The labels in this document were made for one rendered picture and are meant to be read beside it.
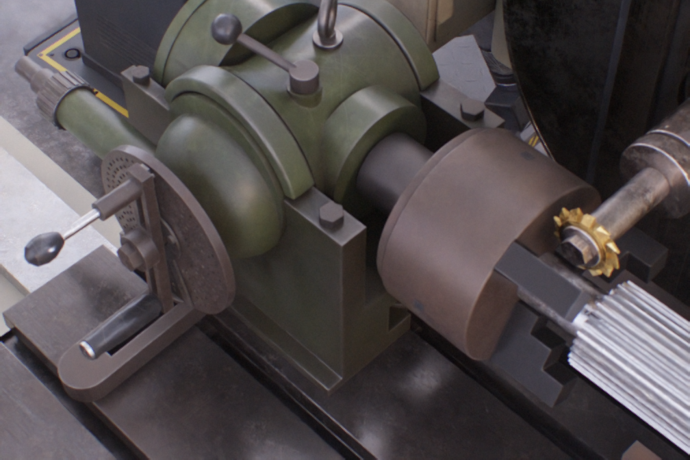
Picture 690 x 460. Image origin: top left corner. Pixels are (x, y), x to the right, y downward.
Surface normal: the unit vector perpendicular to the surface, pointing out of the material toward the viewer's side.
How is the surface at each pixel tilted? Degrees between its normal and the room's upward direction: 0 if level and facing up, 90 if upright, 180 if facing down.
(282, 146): 44
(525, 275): 35
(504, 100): 25
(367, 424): 0
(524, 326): 65
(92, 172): 0
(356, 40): 13
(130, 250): 0
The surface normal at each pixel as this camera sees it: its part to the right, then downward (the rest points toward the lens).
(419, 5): -0.71, 0.53
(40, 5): 0.00, -0.66
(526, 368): -0.64, 0.20
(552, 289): -0.40, -0.24
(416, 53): 0.49, -0.10
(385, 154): -0.23, -0.45
